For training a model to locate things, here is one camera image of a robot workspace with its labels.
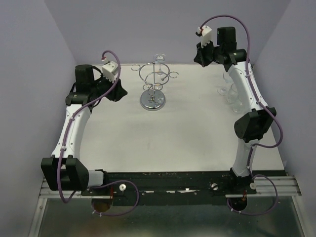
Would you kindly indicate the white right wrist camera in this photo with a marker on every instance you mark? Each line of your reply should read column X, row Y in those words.
column 205, row 32

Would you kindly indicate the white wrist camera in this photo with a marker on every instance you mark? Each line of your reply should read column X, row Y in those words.
column 205, row 32
column 109, row 70

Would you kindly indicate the clear wine glass front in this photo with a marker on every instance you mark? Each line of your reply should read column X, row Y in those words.
column 237, row 107

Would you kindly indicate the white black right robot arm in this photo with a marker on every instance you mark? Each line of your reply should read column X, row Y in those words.
column 257, row 115

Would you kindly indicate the ribbed clear wine glass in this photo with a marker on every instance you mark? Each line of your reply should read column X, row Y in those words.
column 232, row 94

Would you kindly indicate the chrome wine glass rack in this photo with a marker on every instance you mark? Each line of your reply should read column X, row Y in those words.
column 153, row 98

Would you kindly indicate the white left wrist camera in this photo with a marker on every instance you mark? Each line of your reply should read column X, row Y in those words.
column 109, row 70

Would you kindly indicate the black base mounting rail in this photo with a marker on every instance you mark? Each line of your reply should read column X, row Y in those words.
column 167, row 188

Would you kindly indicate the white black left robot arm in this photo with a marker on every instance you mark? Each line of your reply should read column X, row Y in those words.
column 90, row 84

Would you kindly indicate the aluminium frame extrusion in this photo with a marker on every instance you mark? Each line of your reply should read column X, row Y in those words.
column 60, row 170

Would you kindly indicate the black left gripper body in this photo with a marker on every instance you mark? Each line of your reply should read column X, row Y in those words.
column 110, row 96

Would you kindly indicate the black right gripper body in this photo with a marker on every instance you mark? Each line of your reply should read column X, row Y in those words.
column 206, row 53

